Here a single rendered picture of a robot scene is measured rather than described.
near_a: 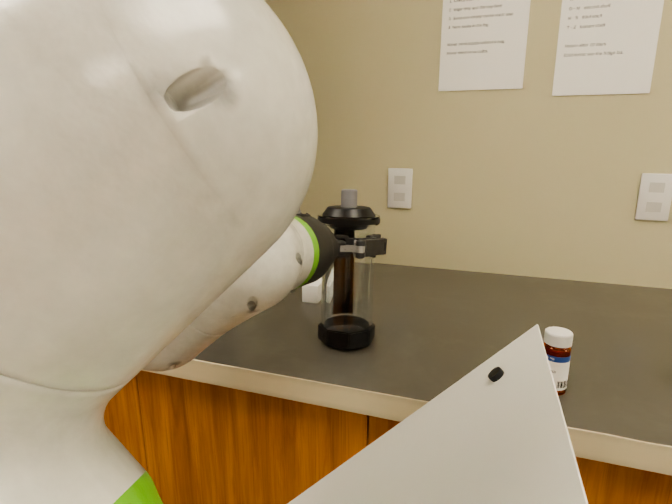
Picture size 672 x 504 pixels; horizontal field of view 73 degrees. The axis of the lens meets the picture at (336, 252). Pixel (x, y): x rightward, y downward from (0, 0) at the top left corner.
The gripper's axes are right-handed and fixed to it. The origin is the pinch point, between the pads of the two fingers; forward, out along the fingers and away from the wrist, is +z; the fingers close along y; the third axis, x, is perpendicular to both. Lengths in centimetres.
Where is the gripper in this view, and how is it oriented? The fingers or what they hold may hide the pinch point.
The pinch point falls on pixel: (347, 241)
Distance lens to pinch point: 79.3
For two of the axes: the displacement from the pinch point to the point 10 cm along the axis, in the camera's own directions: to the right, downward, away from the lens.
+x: -0.5, 9.9, 0.9
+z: 3.2, -0.7, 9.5
